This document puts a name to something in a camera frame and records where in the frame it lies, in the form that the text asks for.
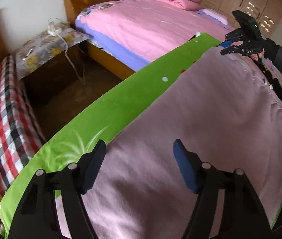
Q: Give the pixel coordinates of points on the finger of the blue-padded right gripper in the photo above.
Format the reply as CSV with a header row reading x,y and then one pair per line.
x,y
228,47

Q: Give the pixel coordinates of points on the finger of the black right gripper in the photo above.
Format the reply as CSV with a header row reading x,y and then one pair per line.
x,y
234,36

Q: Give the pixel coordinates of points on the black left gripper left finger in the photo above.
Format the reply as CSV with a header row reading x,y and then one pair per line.
x,y
36,215

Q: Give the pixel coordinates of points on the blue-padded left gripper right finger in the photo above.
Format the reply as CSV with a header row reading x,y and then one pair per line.
x,y
227,205

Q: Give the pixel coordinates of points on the black gloved right hand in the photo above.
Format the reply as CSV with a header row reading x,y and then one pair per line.
x,y
270,50

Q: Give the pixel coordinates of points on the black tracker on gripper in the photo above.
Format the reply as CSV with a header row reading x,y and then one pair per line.
x,y
248,25

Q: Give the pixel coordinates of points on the lavender pillow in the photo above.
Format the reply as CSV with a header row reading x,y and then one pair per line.
x,y
215,17

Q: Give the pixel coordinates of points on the red plaid bedding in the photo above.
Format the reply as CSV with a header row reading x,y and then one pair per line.
x,y
20,135

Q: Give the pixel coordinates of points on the pink bed sheet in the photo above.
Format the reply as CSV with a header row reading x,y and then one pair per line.
x,y
137,32

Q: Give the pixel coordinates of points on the green cartoon blanket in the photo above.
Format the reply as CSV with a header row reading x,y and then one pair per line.
x,y
105,118

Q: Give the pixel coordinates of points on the nightstand with floral cover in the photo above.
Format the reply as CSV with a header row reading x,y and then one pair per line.
x,y
49,64

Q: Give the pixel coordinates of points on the white power strip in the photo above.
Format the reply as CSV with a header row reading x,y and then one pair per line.
x,y
53,30

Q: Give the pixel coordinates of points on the wooden bed frame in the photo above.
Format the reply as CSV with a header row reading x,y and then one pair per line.
x,y
109,62

